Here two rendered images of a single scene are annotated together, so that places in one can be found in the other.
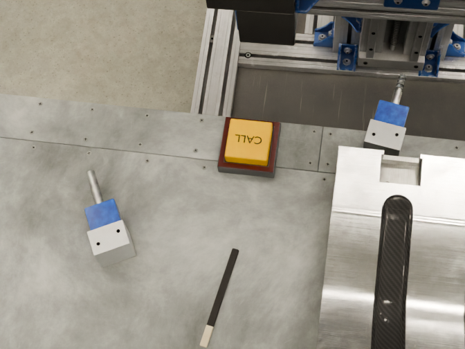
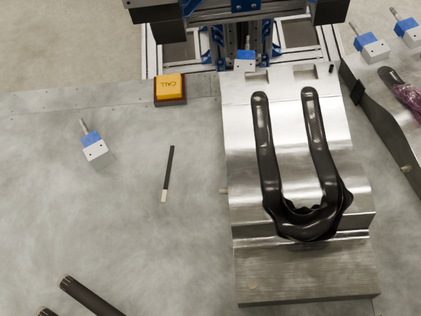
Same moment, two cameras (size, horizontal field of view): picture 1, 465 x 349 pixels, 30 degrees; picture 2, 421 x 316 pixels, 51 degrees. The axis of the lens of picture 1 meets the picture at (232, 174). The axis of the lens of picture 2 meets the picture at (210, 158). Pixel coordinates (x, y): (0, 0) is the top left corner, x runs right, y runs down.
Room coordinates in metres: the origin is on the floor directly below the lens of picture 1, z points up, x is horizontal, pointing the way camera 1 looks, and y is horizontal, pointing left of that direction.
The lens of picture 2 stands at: (-0.12, 0.02, 1.69)
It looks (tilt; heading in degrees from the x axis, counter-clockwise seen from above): 64 degrees down; 349
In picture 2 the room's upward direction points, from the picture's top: 11 degrees counter-clockwise
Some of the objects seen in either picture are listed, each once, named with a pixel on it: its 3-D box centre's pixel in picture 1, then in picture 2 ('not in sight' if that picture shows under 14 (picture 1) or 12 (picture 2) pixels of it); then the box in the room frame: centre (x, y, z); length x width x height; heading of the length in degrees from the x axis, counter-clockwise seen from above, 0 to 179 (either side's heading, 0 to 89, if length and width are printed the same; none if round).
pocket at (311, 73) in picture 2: not in sight; (304, 77); (0.39, -0.32, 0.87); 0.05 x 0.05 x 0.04; 73
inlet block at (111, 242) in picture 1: (102, 212); (91, 140); (0.46, 0.18, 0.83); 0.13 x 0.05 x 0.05; 10
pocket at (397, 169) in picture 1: (399, 173); (256, 81); (0.42, -0.22, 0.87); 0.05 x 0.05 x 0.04; 73
